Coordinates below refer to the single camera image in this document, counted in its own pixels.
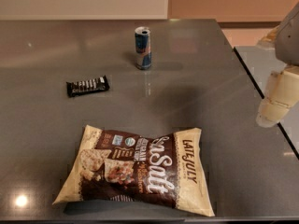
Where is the brown chip bag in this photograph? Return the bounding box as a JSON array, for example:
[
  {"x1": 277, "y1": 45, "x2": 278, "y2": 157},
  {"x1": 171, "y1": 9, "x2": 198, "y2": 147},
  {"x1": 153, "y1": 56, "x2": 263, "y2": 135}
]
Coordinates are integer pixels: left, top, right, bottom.
[{"x1": 55, "y1": 126, "x2": 214, "y2": 217}]

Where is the black chocolate bar wrapper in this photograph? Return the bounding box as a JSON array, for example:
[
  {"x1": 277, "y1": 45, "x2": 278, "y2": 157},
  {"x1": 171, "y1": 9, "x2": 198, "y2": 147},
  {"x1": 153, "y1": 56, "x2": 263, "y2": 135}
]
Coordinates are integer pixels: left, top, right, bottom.
[{"x1": 66, "y1": 76, "x2": 110, "y2": 97}]

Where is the blue silver redbull can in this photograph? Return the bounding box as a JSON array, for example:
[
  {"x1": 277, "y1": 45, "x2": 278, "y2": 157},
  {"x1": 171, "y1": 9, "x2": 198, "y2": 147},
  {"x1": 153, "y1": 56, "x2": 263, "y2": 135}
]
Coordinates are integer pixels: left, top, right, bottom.
[{"x1": 135, "y1": 26, "x2": 151, "y2": 70}]

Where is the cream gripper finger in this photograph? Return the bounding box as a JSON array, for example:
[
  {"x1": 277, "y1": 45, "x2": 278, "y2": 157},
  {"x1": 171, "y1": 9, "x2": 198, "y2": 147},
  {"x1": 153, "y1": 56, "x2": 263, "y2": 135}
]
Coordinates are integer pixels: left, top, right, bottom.
[{"x1": 256, "y1": 65, "x2": 299, "y2": 128}]

